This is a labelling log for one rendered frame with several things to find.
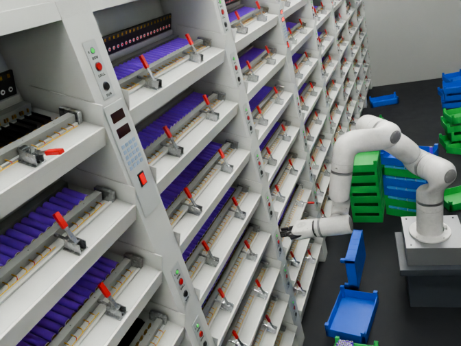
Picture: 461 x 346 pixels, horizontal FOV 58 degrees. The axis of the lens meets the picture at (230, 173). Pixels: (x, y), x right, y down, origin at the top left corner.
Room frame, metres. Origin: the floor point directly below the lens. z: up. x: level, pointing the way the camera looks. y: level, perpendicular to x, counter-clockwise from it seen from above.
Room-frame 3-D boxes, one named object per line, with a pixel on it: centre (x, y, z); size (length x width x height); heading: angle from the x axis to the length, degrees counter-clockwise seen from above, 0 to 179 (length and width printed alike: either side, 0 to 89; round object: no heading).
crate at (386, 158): (2.39, -1.16, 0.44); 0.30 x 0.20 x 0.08; 43
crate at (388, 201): (2.39, -1.16, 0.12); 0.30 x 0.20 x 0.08; 43
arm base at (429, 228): (1.65, -0.88, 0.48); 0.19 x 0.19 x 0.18
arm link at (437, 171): (1.61, -0.90, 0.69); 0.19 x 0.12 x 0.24; 14
